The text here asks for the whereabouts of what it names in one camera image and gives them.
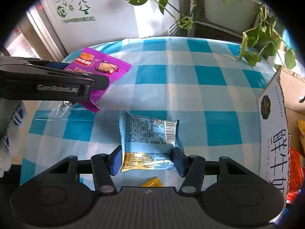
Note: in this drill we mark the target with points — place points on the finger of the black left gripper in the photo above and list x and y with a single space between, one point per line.
47 63
98 82

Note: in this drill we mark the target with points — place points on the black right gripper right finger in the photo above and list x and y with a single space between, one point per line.
192 169

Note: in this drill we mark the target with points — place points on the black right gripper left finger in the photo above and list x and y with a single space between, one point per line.
104 166

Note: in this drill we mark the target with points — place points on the purple snack bag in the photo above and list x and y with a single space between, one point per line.
94 62

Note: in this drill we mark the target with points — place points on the orange yellow snack bag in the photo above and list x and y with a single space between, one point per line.
153 182

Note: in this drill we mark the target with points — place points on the light blue snack packet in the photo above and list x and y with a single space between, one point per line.
147 142

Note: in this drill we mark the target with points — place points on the red snack bag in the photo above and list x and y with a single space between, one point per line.
296 175

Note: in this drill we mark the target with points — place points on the white freezer with green print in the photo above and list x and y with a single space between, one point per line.
65 26

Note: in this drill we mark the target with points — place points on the blue white checkered tablecloth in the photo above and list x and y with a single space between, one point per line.
199 82

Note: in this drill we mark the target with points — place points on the cardboard milk carton box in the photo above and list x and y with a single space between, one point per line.
281 113

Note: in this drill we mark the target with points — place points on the white metal plant stand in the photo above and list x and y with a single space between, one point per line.
204 29

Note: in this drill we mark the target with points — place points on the green pothos plant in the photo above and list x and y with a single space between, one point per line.
261 41

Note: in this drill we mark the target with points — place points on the white plant pot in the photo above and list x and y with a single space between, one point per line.
236 15

